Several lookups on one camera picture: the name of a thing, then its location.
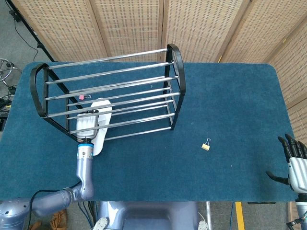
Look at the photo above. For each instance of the white perforated robot pad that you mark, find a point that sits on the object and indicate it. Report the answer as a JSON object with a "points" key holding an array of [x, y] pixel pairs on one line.
{"points": [[101, 224], [204, 225]]}

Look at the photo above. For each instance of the black chrome shoe rack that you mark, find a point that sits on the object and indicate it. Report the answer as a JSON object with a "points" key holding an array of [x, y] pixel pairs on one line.
{"points": [[181, 69]]}

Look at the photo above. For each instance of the pink binder clip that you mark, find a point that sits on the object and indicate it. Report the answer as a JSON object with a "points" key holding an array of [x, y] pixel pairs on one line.
{"points": [[81, 97]]}

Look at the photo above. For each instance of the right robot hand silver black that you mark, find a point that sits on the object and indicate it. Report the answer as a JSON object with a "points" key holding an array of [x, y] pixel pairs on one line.
{"points": [[298, 175]]}

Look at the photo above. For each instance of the blue carpet table cover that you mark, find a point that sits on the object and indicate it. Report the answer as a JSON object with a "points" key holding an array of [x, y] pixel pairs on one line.
{"points": [[216, 107]]}

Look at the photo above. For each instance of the tan binder clip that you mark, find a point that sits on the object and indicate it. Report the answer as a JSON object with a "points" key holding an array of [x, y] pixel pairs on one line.
{"points": [[205, 147]]}

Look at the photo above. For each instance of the wooden rattan folding screen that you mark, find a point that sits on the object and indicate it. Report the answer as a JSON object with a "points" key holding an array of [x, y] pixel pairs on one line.
{"points": [[134, 24]]}

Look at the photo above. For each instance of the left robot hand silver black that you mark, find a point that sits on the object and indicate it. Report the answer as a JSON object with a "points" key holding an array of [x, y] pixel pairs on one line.
{"points": [[86, 125]]}

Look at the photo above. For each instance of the white slipper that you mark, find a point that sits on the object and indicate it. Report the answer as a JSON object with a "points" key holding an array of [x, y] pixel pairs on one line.
{"points": [[98, 146]]}

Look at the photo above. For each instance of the lavender robot torso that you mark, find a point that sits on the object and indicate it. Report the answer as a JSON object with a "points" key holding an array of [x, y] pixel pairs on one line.
{"points": [[148, 215]]}

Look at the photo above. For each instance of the chrome chair base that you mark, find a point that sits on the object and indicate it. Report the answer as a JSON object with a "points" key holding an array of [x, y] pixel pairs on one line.
{"points": [[4, 62]]}

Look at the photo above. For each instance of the metal table leg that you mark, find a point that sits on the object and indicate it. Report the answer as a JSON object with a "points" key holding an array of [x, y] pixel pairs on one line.
{"points": [[208, 213]]}

